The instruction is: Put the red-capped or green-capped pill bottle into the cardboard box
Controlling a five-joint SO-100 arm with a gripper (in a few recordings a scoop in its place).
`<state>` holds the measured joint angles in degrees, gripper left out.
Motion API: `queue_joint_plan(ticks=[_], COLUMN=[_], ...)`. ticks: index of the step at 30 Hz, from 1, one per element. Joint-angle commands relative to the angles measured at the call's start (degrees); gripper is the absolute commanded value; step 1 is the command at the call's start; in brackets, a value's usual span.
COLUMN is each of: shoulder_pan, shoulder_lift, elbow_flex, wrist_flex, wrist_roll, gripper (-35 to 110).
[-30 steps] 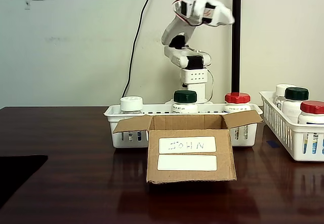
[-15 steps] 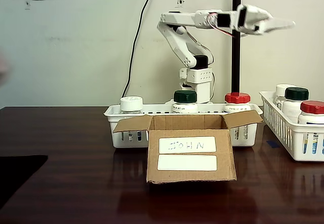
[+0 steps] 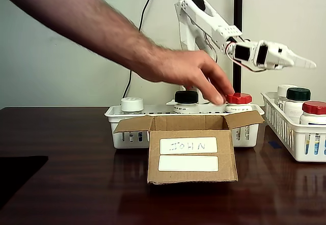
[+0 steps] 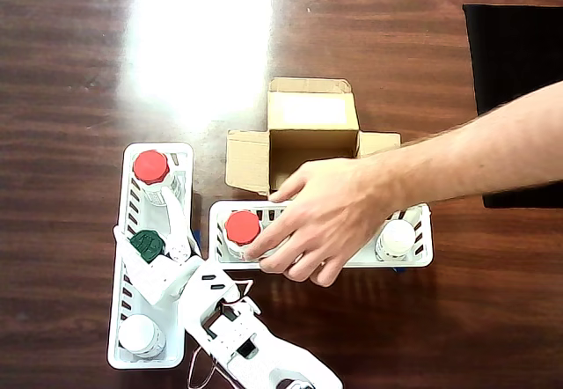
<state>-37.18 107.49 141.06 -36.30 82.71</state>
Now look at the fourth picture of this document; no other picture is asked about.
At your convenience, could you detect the looped arm cable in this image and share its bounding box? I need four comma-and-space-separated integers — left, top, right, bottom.
187, 345, 232, 389

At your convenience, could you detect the person's bare forearm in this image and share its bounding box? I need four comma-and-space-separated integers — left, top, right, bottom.
395, 80, 563, 208

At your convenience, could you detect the white slotted basket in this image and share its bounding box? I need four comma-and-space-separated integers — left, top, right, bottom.
207, 199, 435, 271
106, 141, 195, 371

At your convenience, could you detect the green-capped bottle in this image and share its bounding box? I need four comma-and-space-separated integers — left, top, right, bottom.
129, 229, 168, 266

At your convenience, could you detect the black cloth mat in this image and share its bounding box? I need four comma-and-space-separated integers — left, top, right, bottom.
462, 4, 563, 209

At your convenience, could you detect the person's bare hand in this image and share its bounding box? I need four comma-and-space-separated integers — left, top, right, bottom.
244, 150, 408, 288

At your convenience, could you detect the red and white motor cable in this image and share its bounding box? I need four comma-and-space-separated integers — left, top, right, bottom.
217, 278, 255, 307

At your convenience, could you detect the red-capped bottle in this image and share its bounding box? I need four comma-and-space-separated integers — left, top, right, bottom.
223, 210, 265, 261
133, 150, 182, 208

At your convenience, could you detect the cardboard box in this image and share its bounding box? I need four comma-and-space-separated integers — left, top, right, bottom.
224, 77, 402, 197

